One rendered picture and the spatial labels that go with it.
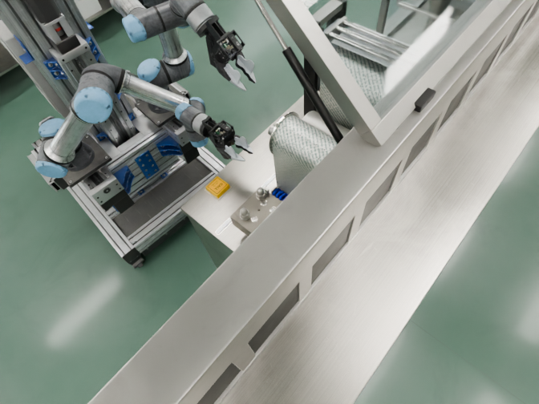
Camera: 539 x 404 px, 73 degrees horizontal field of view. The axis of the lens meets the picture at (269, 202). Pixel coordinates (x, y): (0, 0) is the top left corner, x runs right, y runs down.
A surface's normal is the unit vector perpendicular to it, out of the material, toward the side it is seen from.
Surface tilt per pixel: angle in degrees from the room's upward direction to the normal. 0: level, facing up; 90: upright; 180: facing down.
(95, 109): 85
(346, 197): 0
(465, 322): 0
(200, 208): 0
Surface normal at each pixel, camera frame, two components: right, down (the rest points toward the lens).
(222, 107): -0.07, -0.52
